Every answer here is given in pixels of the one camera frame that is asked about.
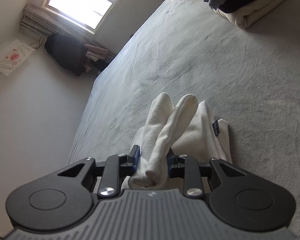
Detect cream printed hoodie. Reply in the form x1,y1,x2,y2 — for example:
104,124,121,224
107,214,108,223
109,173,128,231
121,92,232,190

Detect white printed wall hanging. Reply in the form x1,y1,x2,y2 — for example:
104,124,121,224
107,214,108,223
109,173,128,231
0,39,36,78

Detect window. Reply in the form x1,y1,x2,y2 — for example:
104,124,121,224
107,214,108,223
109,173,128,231
41,0,134,34

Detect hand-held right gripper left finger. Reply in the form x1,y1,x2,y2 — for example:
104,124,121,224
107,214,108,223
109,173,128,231
57,145,142,197

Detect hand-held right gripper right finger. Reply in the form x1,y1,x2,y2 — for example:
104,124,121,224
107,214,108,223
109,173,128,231
166,152,240,198

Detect folded beige garment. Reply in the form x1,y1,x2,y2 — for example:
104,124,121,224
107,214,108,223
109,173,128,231
212,0,294,30

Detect grey bed blanket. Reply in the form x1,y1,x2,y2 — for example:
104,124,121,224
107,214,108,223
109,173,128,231
66,0,300,230

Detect hanging clothes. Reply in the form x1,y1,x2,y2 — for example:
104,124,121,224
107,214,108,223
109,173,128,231
44,32,115,77

